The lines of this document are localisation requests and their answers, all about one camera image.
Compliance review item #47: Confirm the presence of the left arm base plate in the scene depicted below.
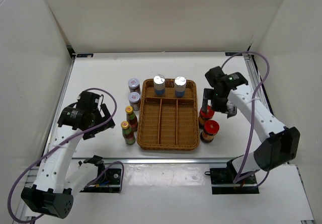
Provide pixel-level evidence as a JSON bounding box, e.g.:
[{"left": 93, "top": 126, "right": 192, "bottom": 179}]
[{"left": 81, "top": 168, "right": 123, "bottom": 193}]

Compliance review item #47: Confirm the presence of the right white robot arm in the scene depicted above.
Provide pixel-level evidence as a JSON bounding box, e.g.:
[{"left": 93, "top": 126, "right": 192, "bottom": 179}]
[{"left": 202, "top": 67, "right": 300, "bottom": 184}]

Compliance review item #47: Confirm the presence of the sauce bottle yellow cap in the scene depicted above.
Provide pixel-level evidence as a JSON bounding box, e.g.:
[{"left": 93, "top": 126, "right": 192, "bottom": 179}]
[
  {"left": 121, "top": 121, "right": 136, "bottom": 144},
  {"left": 125, "top": 106, "right": 138, "bottom": 132}
]

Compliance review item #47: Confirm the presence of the purple cable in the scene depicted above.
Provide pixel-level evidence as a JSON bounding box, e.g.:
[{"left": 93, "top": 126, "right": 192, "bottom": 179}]
[
  {"left": 220, "top": 51, "right": 271, "bottom": 191},
  {"left": 7, "top": 88, "right": 125, "bottom": 223}
]

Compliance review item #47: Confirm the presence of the red lid chili jar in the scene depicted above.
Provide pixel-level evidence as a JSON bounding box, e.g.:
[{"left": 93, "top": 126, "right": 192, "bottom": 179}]
[
  {"left": 200, "top": 120, "right": 220, "bottom": 143},
  {"left": 198, "top": 105, "right": 214, "bottom": 129}
]

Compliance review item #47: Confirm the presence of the silver lid spice jar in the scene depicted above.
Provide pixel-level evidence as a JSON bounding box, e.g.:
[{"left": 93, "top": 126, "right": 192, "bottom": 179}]
[
  {"left": 153, "top": 74, "right": 166, "bottom": 96},
  {"left": 174, "top": 76, "right": 187, "bottom": 98}
]

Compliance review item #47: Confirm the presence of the purple lid jar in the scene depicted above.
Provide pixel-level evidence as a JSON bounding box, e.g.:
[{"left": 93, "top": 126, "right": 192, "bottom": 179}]
[
  {"left": 128, "top": 78, "right": 141, "bottom": 94},
  {"left": 128, "top": 92, "right": 141, "bottom": 111}
]

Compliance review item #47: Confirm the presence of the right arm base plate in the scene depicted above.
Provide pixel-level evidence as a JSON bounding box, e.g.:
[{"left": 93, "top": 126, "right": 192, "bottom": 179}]
[{"left": 204, "top": 168, "right": 260, "bottom": 195}]

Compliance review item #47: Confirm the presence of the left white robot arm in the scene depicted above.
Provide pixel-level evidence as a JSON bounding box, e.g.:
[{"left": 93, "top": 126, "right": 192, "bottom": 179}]
[{"left": 21, "top": 101, "right": 115, "bottom": 219}]

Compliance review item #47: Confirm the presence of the aluminium table rail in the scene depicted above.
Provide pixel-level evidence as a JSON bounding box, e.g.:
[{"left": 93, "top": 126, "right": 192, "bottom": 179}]
[{"left": 67, "top": 157, "right": 285, "bottom": 165}]

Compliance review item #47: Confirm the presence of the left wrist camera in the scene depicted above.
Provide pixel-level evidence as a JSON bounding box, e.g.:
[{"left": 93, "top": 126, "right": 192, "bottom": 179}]
[{"left": 76, "top": 91, "right": 100, "bottom": 109}]

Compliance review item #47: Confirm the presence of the purple lid jar near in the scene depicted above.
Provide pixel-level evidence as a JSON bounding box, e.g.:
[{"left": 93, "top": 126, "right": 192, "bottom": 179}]
[{"left": 128, "top": 92, "right": 141, "bottom": 111}]

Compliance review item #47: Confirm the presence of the sauce bottle yellow cap near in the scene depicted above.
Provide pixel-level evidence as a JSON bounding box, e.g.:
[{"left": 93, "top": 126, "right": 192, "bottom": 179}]
[{"left": 121, "top": 121, "right": 136, "bottom": 144}]

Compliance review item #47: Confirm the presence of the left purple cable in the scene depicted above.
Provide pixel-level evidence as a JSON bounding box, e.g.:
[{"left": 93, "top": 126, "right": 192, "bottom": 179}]
[{"left": 7, "top": 88, "right": 125, "bottom": 223}]

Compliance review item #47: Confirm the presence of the sauce bottle yellow cap far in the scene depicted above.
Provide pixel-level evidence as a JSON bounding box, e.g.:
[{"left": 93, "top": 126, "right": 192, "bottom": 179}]
[{"left": 125, "top": 106, "right": 138, "bottom": 132}]

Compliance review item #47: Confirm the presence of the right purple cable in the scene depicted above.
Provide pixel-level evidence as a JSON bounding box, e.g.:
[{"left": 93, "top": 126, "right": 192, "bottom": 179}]
[{"left": 220, "top": 51, "right": 271, "bottom": 191}]

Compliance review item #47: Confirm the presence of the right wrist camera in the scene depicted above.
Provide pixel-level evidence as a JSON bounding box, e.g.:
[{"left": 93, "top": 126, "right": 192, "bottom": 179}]
[{"left": 205, "top": 66, "right": 225, "bottom": 87}]

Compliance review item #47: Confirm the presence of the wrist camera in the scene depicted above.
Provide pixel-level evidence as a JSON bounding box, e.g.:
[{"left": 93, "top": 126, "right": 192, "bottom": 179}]
[
  {"left": 76, "top": 91, "right": 100, "bottom": 109},
  {"left": 205, "top": 66, "right": 225, "bottom": 87}
]

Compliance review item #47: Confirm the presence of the purple lid jar far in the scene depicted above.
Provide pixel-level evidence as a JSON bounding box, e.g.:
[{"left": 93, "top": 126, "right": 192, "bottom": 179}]
[{"left": 128, "top": 78, "right": 141, "bottom": 94}]

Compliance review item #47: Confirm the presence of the woven wicker divided basket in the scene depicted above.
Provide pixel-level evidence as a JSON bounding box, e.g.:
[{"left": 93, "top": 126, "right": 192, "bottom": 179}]
[{"left": 137, "top": 79, "right": 199, "bottom": 151}]

